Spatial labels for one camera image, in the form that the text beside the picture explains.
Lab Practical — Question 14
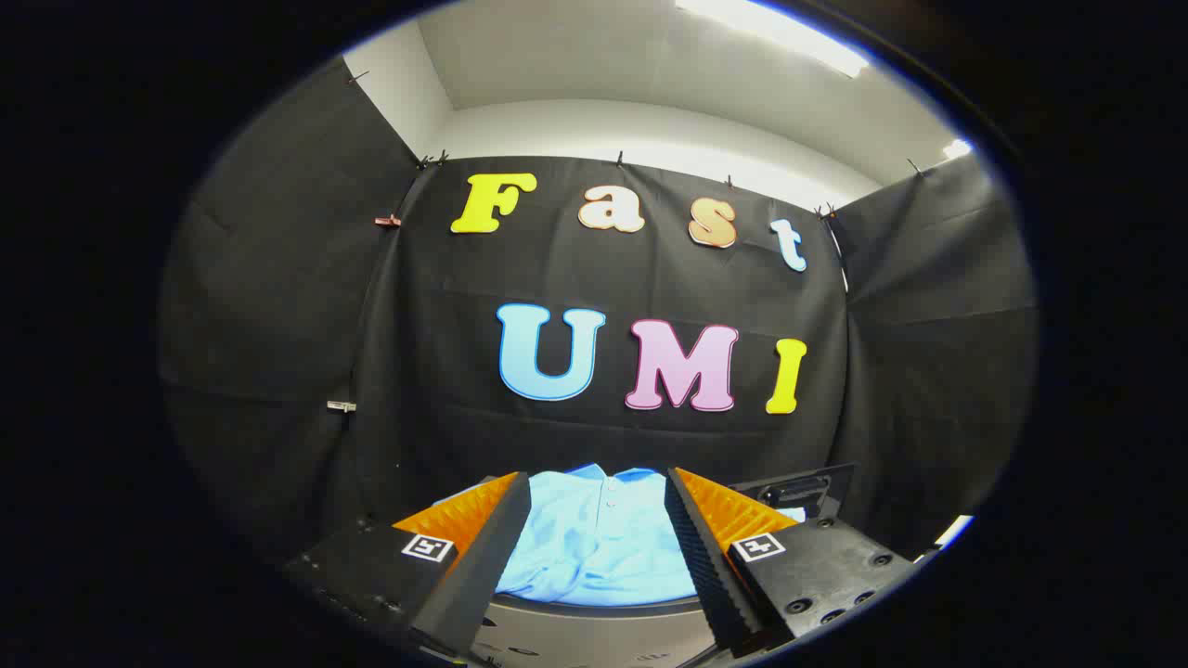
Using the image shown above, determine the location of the black backdrop cloth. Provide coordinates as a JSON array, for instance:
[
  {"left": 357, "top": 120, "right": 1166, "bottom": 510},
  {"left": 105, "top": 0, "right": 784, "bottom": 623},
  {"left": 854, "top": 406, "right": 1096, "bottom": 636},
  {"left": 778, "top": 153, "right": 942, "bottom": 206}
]
[{"left": 158, "top": 58, "right": 1039, "bottom": 567}]

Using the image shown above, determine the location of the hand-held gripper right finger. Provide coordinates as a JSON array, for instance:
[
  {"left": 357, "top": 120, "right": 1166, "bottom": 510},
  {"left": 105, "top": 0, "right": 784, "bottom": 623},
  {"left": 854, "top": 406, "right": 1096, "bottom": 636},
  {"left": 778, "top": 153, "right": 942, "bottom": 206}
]
[{"left": 665, "top": 467, "right": 918, "bottom": 660}]

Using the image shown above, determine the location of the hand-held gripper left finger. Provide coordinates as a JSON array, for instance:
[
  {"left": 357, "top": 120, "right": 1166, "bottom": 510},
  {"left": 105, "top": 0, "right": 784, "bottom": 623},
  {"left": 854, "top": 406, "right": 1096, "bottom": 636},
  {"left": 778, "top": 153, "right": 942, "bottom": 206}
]
[{"left": 283, "top": 471, "right": 532, "bottom": 664}]

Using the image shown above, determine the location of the light blue polo shirt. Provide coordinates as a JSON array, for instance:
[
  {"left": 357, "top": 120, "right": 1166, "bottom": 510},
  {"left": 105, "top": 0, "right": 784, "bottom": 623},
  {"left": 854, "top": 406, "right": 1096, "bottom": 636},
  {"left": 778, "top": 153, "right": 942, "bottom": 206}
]
[{"left": 436, "top": 463, "right": 807, "bottom": 609}]

